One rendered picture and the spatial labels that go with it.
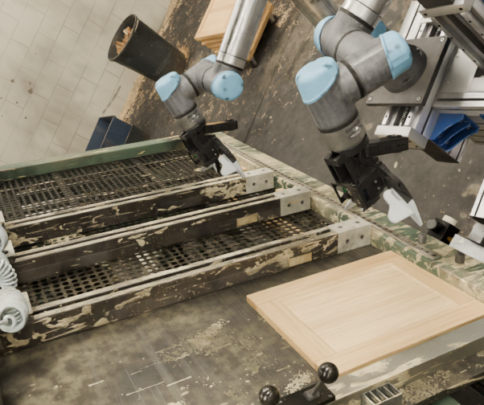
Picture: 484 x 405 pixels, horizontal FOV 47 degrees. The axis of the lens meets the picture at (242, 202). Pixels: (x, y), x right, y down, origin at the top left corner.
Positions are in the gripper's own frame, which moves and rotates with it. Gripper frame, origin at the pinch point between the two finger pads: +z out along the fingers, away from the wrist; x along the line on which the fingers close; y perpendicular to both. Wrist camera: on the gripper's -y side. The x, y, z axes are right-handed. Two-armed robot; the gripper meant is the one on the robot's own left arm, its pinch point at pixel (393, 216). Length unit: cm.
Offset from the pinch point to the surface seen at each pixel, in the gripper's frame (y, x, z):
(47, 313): 61, -55, -8
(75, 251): 46, -86, -3
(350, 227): -18, -47, 32
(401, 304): -2.5, -15.9, 35.6
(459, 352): 3.3, 5.3, 35.1
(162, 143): -24, -179, 18
